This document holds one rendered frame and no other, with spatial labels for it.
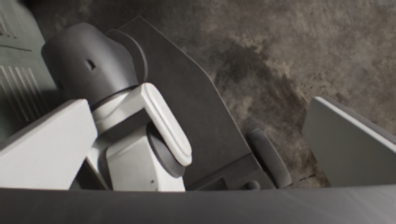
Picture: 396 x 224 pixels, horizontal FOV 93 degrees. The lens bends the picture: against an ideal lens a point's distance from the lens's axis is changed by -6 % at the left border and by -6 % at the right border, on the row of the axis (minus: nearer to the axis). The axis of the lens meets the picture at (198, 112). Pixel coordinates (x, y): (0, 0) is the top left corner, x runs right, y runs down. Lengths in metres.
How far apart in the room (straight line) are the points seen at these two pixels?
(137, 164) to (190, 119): 0.22
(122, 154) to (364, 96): 0.84
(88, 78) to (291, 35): 0.65
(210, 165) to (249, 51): 0.41
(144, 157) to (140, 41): 0.32
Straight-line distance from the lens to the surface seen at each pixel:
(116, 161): 0.44
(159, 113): 0.41
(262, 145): 0.61
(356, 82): 0.92
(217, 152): 0.59
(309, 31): 0.83
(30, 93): 0.73
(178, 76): 0.55
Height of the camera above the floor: 0.72
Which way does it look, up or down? 82 degrees down
